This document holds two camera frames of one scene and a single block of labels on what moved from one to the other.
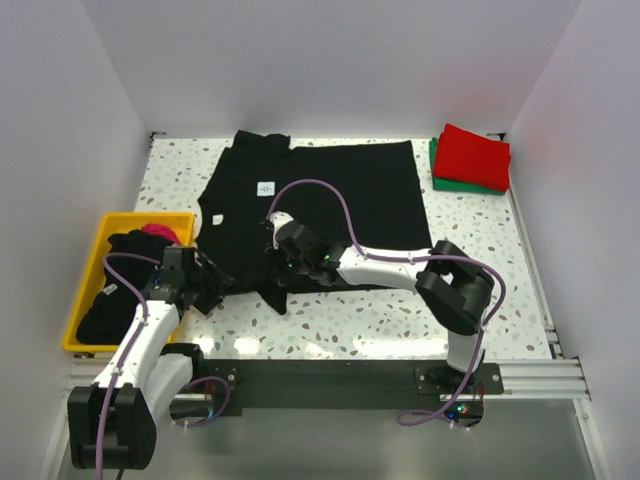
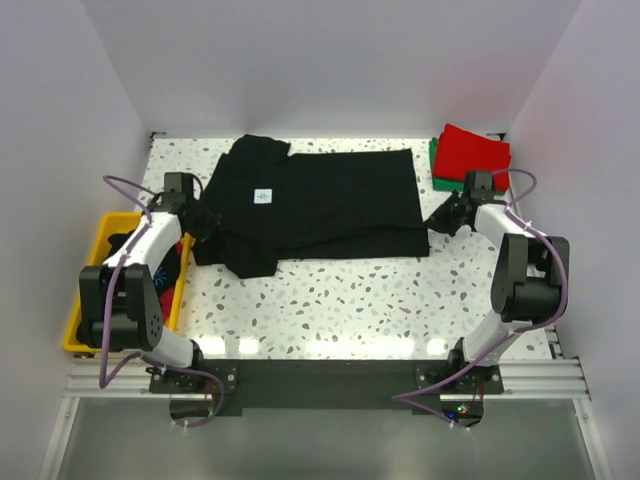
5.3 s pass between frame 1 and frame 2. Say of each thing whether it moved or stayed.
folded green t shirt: stayed
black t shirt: moved
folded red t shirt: stayed
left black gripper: moved
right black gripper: moved
